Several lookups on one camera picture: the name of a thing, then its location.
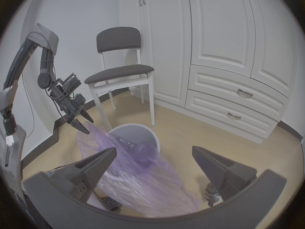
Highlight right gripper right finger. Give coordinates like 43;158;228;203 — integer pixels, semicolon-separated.
192;146;258;200

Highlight white wardrobe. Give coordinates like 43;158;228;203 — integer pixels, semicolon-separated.
118;0;290;144

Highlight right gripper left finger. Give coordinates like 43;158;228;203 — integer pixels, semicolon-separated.
51;147;118;201

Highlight white trash bin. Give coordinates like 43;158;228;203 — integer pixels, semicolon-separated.
105;124;160;183

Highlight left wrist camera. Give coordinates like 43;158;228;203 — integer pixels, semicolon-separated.
72;94;87;107

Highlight purple plastic bag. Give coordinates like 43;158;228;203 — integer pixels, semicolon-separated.
76;123;202;218

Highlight white chair grey cushions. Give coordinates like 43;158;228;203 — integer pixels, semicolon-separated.
84;27;156;126

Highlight black plastic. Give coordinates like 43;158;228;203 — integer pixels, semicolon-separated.
204;184;220;207

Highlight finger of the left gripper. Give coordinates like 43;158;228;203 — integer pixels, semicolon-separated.
79;108;94;124
70;119;91;135

